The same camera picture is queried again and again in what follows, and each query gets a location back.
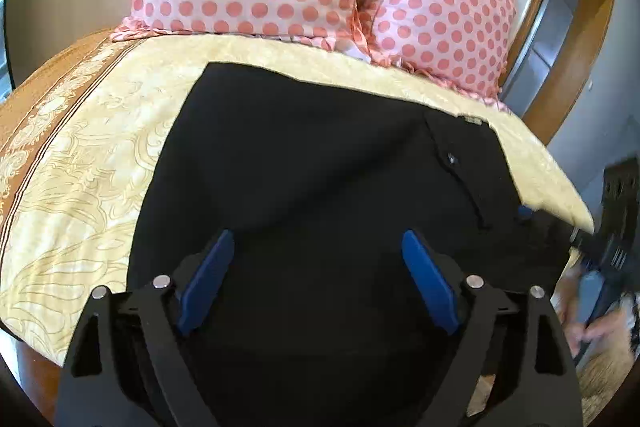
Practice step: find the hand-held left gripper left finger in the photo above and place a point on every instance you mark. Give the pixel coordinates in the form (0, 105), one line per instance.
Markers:
(206, 284)

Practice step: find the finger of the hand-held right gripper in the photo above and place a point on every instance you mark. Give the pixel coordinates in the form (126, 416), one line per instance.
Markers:
(525, 212)

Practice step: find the person's right hand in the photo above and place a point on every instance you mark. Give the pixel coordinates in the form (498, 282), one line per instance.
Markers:
(567, 307)

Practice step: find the black pants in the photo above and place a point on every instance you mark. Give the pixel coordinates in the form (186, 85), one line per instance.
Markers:
(320, 187)

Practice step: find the wooden headboard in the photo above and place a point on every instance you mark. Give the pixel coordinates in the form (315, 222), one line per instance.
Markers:
(575, 32)

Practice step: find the yellow patterned bed cover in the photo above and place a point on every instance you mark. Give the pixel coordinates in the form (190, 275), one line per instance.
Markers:
(95, 167)

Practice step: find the small pink polka dot pillow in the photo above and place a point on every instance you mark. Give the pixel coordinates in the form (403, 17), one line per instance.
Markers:
(445, 17)

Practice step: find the wooden bed frame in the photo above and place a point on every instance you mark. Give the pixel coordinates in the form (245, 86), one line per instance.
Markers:
(37, 387)

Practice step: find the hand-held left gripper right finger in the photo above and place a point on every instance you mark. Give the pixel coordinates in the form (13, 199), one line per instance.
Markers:
(433, 284)

